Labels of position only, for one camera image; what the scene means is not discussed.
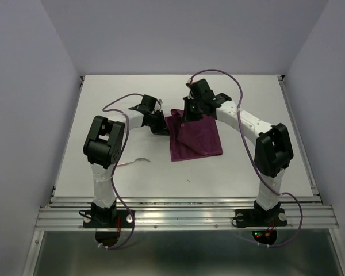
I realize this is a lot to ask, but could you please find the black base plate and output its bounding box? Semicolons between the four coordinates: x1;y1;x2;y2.
78;209;135;229
231;208;288;228

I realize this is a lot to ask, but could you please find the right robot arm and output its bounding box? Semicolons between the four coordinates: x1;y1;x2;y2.
183;79;294;227

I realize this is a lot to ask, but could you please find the aluminium rail frame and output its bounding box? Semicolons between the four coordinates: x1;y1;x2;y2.
24;75;345;275

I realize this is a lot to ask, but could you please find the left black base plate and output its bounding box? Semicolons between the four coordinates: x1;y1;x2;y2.
78;209;135;229

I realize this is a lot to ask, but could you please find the purple cloth napkin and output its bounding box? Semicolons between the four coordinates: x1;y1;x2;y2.
165;109;223;162

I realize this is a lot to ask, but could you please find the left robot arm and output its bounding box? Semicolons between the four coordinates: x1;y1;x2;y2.
79;95;169;227

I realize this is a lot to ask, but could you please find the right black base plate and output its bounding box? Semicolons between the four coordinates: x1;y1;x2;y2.
231;208;288;228

